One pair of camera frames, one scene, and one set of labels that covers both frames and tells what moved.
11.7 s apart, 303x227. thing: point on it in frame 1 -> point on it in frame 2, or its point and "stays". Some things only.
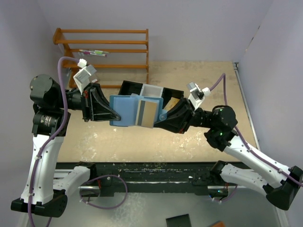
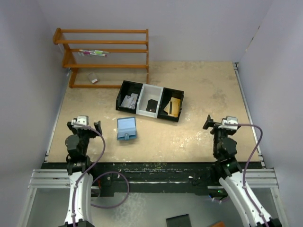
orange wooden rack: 64,51 stays
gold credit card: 171,103 stays
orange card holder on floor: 220,223 stays
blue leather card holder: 126,106 -> 126,128
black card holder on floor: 182,220 stays
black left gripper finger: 100,109 -> 73,130
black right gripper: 189,115 -> 221,130
